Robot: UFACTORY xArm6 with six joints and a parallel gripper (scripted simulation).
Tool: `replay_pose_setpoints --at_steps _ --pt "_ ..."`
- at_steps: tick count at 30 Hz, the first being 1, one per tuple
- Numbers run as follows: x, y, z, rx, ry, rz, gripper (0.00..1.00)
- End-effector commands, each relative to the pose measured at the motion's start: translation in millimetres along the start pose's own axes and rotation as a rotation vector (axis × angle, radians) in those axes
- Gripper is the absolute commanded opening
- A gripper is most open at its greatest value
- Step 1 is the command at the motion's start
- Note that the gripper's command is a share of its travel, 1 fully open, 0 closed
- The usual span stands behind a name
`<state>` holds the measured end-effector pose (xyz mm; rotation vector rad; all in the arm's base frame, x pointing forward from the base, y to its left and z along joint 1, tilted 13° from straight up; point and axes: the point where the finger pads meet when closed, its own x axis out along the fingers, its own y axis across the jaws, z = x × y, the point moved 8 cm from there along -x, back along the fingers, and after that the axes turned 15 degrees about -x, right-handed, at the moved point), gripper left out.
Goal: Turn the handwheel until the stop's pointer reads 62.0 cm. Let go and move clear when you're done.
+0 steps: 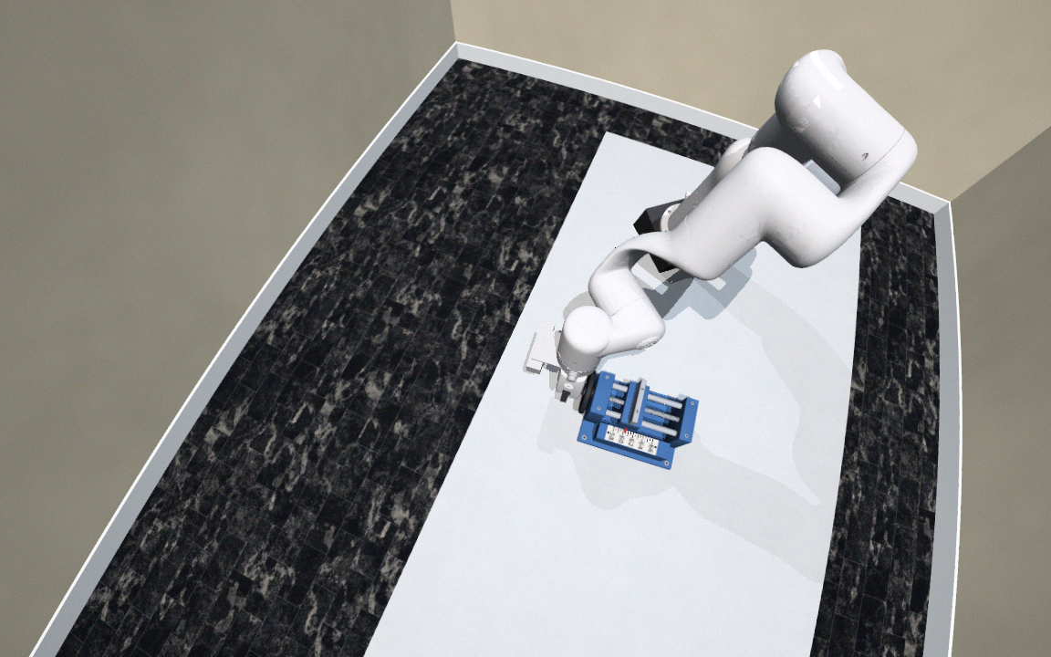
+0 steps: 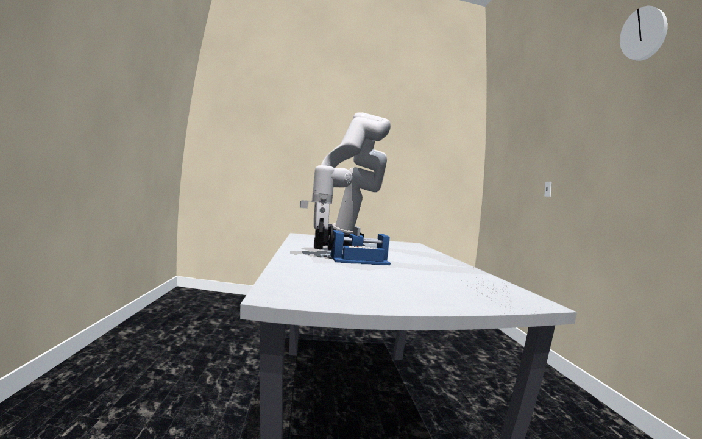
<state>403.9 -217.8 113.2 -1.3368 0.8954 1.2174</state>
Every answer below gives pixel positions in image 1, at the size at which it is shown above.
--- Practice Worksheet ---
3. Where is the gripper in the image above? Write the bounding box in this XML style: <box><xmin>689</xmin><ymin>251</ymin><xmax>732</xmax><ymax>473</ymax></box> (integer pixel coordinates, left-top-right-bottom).
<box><xmin>556</xmin><ymin>368</ymin><xmax>588</xmax><ymax>402</ymax></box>

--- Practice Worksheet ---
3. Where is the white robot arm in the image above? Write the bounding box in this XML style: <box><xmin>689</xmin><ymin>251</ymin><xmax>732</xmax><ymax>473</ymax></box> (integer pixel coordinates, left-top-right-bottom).
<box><xmin>526</xmin><ymin>49</ymin><xmax>918</xmax><ymax>382</ymax></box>

